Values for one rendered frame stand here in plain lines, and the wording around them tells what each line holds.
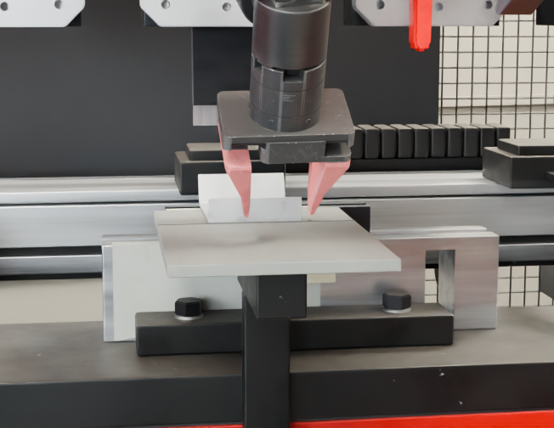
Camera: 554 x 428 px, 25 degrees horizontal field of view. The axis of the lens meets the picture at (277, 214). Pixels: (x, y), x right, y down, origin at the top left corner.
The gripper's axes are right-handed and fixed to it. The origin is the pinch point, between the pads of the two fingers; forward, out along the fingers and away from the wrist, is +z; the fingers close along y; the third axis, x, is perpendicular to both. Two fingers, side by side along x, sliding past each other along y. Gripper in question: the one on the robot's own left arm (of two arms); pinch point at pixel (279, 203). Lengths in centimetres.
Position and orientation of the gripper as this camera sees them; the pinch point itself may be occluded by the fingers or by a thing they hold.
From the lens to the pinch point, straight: 102.7
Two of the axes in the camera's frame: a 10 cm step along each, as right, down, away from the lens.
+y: -9.9, 0.4, -1.4
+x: 1.3, 6.2, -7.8
